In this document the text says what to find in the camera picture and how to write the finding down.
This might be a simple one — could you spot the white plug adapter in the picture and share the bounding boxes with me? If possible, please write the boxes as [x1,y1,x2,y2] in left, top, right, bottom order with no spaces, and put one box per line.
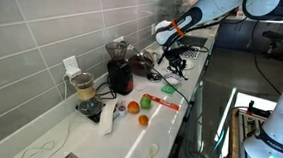
[63,67,83,83]

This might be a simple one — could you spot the glass jar with coffee beans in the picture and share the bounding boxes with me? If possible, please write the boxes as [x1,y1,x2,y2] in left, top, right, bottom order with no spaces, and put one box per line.
[127,50,158,78]

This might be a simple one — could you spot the teal cable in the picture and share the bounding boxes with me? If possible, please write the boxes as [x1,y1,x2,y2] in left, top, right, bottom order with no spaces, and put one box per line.
[201,123,228,158]

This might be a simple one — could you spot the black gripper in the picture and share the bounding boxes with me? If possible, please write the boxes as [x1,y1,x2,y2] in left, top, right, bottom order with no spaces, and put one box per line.
[162,45,192,81]

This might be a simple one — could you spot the black white checkerboard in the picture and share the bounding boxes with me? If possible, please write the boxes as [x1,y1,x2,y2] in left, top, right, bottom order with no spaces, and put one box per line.
[179,46,200,61]

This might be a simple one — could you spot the black grinder cord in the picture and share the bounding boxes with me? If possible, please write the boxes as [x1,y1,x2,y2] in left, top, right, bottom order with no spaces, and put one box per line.
[94,80,119,101]

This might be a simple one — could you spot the large white paper plate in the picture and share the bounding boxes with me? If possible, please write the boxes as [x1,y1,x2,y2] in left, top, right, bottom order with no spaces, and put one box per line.
[181,58,196,72]

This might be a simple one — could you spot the black coffee grinder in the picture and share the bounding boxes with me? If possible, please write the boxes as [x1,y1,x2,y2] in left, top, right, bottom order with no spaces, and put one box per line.
[101,39,138,98]

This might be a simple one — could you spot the orange stick packet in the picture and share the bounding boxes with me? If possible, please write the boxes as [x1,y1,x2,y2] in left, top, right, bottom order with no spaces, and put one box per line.
[146,94,181,112]

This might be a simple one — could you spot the green crumpled packet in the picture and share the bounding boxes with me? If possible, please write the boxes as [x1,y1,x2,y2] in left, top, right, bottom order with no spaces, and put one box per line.
[160,83,178,95]

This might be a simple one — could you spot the small orange fruit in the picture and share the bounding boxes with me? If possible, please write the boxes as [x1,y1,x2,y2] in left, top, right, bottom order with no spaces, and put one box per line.
[137,113,150,127]

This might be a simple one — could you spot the black coffee scale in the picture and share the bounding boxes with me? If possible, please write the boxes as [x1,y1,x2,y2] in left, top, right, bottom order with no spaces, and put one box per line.
[74,99,122,126]

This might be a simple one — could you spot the black camera on stand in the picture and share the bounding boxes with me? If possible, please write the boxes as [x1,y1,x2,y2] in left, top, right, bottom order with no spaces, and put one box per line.
[260,29,283,61]

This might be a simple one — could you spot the white wall outlet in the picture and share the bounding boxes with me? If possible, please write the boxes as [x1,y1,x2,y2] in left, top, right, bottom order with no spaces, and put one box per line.
[61,53,82,78]

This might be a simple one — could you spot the reddish orange fruit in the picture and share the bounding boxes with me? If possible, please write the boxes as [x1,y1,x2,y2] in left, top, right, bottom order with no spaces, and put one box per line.
[126,100,142,115]

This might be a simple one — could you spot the blue patterned paper bowl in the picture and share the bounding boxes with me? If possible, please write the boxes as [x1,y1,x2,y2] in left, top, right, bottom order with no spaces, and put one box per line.
[163,72,183,87]

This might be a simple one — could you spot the glass pour-over carafe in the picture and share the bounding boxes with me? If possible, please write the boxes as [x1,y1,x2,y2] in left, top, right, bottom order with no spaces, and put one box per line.
[67,70,107,118]

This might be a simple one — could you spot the wooden robot cart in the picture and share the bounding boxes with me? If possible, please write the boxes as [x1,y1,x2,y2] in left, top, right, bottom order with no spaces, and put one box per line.
[227,98,275,158]

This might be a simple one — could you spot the green apple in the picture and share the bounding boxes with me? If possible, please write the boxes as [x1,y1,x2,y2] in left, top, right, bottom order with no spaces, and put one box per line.
[138,92,154,111]

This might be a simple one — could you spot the black power cable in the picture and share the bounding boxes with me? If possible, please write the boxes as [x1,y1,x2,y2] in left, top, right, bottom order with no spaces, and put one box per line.
[125,45,196,107]

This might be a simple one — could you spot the white paper filter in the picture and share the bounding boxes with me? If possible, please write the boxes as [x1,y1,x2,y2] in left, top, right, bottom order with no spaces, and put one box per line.
[96,97,120,137]

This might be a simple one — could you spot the small white pod cup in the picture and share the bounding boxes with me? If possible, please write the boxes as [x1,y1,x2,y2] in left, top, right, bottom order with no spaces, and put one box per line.
[116,100,129,118]

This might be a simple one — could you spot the thin white cable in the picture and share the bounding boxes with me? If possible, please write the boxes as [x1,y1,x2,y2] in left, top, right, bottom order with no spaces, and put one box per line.
[18,71,78,158]

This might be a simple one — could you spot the white plastic spoon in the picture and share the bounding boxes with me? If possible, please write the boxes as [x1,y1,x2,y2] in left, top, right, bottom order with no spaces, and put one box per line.
[143,141,160,158]

